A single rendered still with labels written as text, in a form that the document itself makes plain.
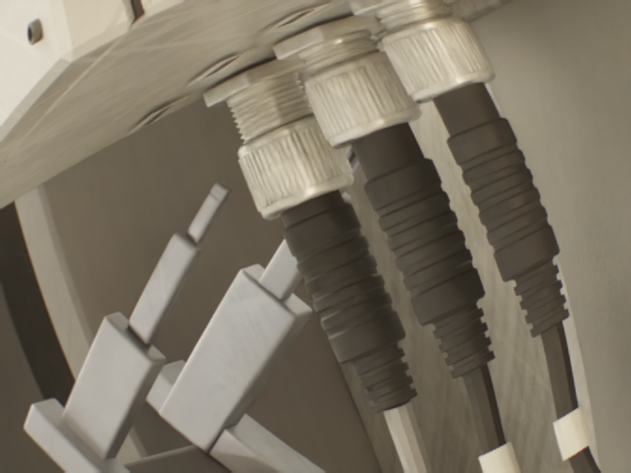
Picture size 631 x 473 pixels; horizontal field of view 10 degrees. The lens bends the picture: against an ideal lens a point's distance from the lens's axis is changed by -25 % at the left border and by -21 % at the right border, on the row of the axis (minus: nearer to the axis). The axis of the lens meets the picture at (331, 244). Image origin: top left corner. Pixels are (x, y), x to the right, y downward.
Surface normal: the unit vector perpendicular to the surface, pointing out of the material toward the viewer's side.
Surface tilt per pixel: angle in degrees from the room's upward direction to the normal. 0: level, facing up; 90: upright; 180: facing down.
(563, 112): 90
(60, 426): 34
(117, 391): 62
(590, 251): 90
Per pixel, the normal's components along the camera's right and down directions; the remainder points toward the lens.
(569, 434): -0.25, 0.07
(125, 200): 0.32, -0.18
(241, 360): -0.46, 0.15
